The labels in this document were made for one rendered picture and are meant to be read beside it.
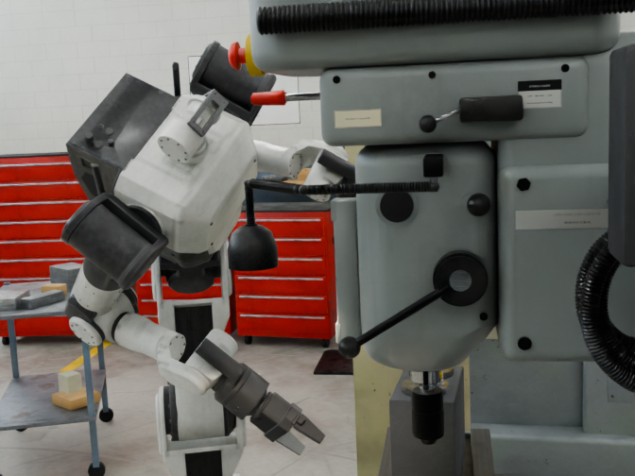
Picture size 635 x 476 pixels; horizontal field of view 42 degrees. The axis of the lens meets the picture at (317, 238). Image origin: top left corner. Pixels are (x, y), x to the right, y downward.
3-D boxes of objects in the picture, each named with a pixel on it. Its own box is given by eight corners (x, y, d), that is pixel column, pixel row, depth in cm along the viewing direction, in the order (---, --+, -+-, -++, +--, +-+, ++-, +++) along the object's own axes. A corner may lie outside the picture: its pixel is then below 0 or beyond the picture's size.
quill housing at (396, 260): (356, 382, 112) (348, 145, 108) (370, 340, 132) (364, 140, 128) (500, 382, 109) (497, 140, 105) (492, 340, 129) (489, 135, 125)
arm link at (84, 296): (50, 315, 168) (65, 276, 150) (92, 272, 175) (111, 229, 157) (94, 351, 169) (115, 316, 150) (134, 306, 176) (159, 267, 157)
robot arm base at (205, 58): (180, 101, 170) (181, 88, 159) (209, 48, 172) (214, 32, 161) (244, 137, 173) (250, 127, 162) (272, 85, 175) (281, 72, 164)
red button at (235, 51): (227, 70, 117) (225, 41, 116) (233, 71, 121) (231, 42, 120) (249, 68, 117) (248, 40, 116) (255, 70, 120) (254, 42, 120)
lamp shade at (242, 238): (220, 265, 121) (217, 224, 120) (265, 260, 124) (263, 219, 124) (240, 273, 115) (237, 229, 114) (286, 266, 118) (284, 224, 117)
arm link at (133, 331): (156, 373, 164) (85, 341, 173) (186, 336, 170) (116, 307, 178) (141, 341, 157) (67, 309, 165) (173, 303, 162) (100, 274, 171)
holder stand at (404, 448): (391, 495, 155) (387, 392, 152) (407, 448, 176) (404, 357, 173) (455, 500, 152) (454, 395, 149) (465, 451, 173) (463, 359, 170)
